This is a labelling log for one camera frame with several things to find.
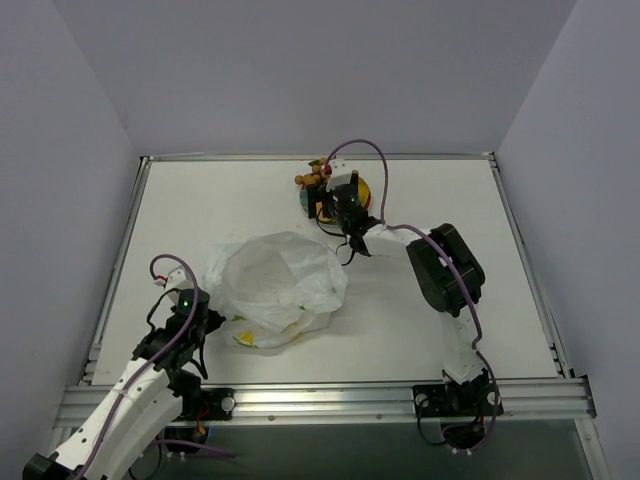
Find fake yellow green mango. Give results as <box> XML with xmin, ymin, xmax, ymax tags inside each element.
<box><xmin>358</xmin><ymin>178</ymin><xmax>372</xmax><ymax>210</ymax></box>

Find fake longan fruit bunch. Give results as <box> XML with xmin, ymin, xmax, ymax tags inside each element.
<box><xmin>294</xmin><ymin>157</ymin><xmax>332</xmax><ymax>190</ymax></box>

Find fake orange fruit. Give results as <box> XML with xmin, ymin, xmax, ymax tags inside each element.
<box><xmin>319</xmin><ymin>208</ymin><xmax>333</xmax><ymax>223</ymax></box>

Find white printed plastic bag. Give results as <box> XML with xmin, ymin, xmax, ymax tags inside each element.
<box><xmin>201</xmin><ymin>231</ymin><xmax>348</xmax><ymax>349</ymax></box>

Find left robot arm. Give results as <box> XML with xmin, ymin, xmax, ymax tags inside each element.
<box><xmin>22</xmin><ymin>288</ymin><xmax>223</xmax><ymax>479</ymax></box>

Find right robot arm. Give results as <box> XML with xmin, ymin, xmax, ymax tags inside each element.
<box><xmin>295</xmin><ymin>167</ymin><xmax>489</xmax><ymax>413</ymax></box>

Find red floral plate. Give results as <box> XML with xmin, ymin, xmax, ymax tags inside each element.
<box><xmin>299</xmin><ymin>178</ymin><xmax>375</xmax><ymax>235</ymax></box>

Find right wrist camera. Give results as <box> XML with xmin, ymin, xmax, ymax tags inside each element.
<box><xmin>325</xmin><ymin>158</ymin><xmax>352</xmax><ymax>191</ymax></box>

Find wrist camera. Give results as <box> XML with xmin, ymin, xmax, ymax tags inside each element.
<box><xmin>154</xmin><ymin>267</ymin><xmax>193</xmax><ymax>290</ymax></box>
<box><xmin>325</xmin><ymin>158</ymin><xmax>352</xmax><ymax>191</ymax></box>

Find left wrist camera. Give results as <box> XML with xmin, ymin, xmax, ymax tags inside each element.
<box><xmin>154</xmin><ymin>267</ymin><xmax>193</xmax><ymax>290</ymax></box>

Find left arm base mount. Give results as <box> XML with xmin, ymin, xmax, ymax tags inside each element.
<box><xmin>159</xmin><ymin>388</ymin><xmax>236</xmax><ymax>454</ymax></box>

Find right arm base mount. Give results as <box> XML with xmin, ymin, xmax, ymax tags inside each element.
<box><xmin>412</xmin><ymin>379</ymin><xmax>504</xmax><ymax>456</ymax></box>

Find aluminium front rail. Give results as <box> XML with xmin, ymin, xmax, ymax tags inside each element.
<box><xmin>57</xmin><ymin>377</ymin><xmax>599</xmax><ymax>426</ymax></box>

